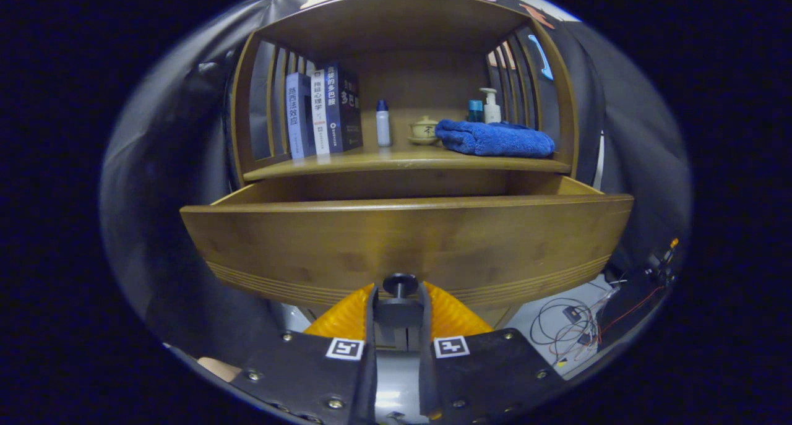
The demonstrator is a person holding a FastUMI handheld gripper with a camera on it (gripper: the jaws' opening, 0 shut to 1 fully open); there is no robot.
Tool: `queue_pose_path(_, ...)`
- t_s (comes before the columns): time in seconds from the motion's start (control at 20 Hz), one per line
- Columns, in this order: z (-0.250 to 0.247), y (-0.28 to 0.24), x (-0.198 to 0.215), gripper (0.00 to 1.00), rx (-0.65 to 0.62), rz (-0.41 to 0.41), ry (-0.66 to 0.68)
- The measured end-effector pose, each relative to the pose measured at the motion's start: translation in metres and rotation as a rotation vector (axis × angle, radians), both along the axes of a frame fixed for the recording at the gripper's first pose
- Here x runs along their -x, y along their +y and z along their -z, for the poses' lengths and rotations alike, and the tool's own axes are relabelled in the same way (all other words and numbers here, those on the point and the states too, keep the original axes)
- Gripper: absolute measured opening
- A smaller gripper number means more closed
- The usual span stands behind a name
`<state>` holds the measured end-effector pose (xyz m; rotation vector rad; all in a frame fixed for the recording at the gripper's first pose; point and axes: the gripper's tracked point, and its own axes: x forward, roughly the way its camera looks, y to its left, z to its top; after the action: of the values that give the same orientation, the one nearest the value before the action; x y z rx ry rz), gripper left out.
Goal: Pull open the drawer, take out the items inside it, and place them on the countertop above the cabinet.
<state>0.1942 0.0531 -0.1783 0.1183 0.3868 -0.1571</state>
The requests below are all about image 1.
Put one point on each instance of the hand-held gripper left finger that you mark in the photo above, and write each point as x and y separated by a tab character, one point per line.
309	375

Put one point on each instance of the folded blue towel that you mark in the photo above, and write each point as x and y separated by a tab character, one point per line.
495	139

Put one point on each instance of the wooden cabinet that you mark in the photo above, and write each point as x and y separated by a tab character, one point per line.
421	72

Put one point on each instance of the beige lidded tea cup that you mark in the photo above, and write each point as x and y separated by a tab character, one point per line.
424	129

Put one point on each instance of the white spine book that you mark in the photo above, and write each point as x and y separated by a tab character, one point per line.
320	119

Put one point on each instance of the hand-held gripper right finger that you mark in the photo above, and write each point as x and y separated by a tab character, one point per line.
482	375

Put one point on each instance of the teal bottle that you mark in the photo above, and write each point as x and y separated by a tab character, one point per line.
474	111

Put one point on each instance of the white pump bottle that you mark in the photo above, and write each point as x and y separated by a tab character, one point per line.
492	109

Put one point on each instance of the black drawer knob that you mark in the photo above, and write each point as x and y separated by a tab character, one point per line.
399	283

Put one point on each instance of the wooden drawer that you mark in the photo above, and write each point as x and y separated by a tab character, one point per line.
371	239

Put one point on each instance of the black device with orange parts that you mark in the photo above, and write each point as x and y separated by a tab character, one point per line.
643	289

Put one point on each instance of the wooden countertop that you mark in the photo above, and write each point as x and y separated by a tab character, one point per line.
396	158

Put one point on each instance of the dark blue book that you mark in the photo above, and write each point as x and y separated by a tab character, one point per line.
343	109

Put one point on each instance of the white bottle with blue cap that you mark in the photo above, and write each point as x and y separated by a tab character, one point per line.
383	125

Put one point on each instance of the light blue book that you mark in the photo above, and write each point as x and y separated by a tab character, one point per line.
297	122

